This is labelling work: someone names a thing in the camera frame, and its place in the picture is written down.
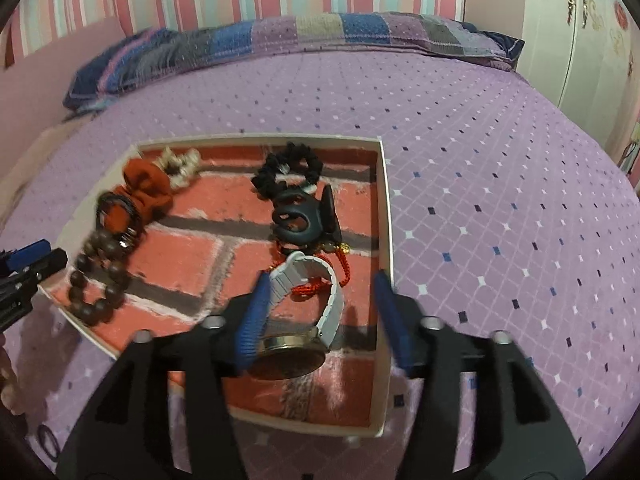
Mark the beige blanket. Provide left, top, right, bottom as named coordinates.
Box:
left=1, top=113, right=98, bottom=229

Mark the black hair claw clip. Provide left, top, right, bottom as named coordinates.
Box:
left=271, top=184, right=343, bottom=256

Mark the blue patchwork long pillow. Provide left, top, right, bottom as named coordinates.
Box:
left=63, top=12, right=525, bottom=116

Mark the white tray brick-pattern liner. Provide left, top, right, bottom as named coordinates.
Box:
left=38, top=132, right=396, bottom=439

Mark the orange fabric scrunchie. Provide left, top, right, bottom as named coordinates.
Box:
left=113, top=158, right=174, bottom=226

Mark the red string bracelet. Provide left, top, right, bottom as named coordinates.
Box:
left=269, top=242, right=350, bottom=302

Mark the brown wooden bead bracelet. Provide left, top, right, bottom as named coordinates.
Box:
left=67, top=228, right=132, bottom=328

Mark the white decorated wardrobe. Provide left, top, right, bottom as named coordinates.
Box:
left=518, top=0, right=639, bottom=150

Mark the black scrunchie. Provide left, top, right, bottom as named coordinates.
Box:
left=250, top=142, right=324, bottom=200

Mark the white strap wristwatch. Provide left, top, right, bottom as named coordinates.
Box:
left=248, top=252, right=345, bottom=382

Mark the pink headboard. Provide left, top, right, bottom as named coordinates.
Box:
left=0, top=18, right=124, bottom=176

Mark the cream pearl hair tie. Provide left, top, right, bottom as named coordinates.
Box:
left=152, top=146, right=203, bottom=192

